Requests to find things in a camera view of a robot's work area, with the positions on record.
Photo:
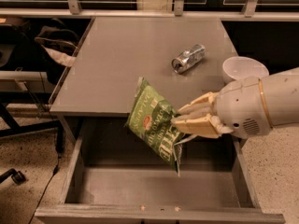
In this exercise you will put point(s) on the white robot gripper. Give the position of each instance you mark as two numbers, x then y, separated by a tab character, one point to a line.
239	106

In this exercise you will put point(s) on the green jalapeno chip bag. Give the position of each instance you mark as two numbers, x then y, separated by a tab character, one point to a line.
150	120

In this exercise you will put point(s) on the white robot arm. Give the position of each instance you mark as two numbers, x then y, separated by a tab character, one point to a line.
281	94

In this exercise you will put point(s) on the grey cabinet counter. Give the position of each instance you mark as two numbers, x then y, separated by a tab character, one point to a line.
118	51

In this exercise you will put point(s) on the grey open drawer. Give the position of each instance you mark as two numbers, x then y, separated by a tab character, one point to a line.
114	178

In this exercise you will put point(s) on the dark bag with white cloth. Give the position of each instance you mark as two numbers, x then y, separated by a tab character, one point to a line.
59	44

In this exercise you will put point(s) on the white ceramic bowl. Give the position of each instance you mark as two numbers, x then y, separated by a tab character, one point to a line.
239	67

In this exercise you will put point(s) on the crushed silver soda can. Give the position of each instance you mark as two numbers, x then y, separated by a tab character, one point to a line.
188	58

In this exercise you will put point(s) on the metal window railing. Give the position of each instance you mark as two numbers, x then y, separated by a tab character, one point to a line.
226	10

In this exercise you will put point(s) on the black office chair base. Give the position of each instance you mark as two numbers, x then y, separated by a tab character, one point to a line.
15	129

